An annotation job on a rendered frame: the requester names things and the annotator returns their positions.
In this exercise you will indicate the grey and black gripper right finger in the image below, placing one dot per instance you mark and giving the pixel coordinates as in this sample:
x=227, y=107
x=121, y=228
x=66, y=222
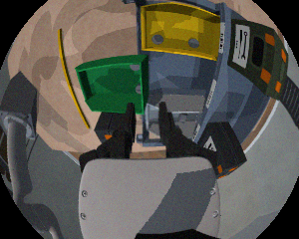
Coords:
x=176, y=143

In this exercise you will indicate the grey metal disc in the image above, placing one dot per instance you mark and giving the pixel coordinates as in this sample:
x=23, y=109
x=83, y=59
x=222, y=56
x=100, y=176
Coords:
x=157, y=39
x=135, y=67
x=193, y=43
x=138, y=89

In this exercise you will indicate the green bin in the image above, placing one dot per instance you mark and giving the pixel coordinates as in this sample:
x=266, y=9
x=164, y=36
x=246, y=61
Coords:
x=112, y=86

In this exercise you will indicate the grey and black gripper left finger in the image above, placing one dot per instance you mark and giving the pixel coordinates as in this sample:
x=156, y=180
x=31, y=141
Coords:
x=115, y=146

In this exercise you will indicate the yellow open bin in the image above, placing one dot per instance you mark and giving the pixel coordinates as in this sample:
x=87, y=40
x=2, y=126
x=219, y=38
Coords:
x=178, y=23

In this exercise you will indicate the yellow vertical bar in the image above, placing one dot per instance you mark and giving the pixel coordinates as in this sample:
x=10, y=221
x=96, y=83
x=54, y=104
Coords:
x=61, y=50

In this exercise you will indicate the dark blue metal shelf rack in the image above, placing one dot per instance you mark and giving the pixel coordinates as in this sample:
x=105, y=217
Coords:
x=229, y=95

